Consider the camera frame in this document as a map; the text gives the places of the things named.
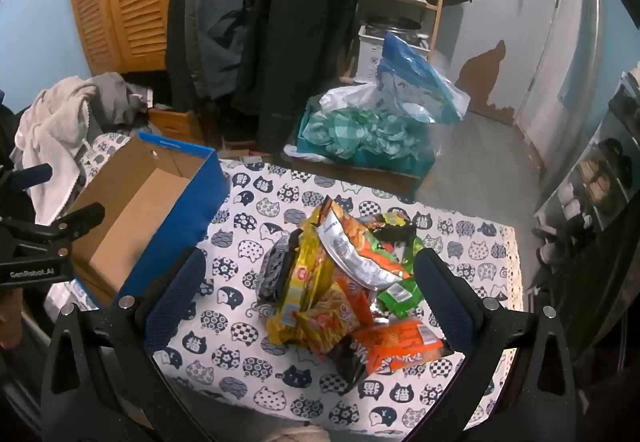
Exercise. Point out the shoe rack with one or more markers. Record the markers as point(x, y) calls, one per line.
point(590, 171)

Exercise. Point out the yellow snack packet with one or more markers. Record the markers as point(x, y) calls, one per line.
point(300, 282)

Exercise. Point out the white storage box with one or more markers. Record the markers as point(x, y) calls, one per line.
point(395, 51)

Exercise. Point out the cat print tablecloth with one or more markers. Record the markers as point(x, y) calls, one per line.
point(240, 232)

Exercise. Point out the pile of snack packets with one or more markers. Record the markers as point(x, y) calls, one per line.
point(330, 317)

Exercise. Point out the blue plastic bag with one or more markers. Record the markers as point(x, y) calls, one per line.
point(415, 81)

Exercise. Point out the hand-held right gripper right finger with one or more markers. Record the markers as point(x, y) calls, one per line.
point(445, 304)

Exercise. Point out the white towel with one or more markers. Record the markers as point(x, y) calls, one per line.
point(55, 131)

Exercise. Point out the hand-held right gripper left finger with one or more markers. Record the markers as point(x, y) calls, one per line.
point(170, 304)

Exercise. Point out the orange snack packet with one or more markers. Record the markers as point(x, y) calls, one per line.
point(400, 347)

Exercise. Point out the grey blue hanging jacket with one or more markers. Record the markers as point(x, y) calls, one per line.
point(215, 11)

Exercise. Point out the green snack packet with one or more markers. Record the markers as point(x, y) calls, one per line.
point(400, 294)

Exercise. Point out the grey clothing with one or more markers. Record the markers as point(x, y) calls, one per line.
point(115, 96)

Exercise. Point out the wooden drawer box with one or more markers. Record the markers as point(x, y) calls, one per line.
point(175, 122)

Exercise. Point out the brown cardboard box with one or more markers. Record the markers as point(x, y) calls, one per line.
point(360, 175)

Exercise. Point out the white bag with green cloth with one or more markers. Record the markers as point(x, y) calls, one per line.
point(360, 131)

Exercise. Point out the dark hanging coat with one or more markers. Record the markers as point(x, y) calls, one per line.
point(176, 46)

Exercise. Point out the black hanging jacket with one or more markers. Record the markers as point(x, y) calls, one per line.
point(300, 21)

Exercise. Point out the blue cardboard box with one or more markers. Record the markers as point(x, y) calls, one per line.
point(150, 202)

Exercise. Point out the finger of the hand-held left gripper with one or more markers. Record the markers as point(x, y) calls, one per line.
point(32, 174)
point(82, 216)

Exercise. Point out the white door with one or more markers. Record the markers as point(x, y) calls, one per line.
point(550, 46)

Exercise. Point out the person's left hand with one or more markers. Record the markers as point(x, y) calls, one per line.
point(10, 322)

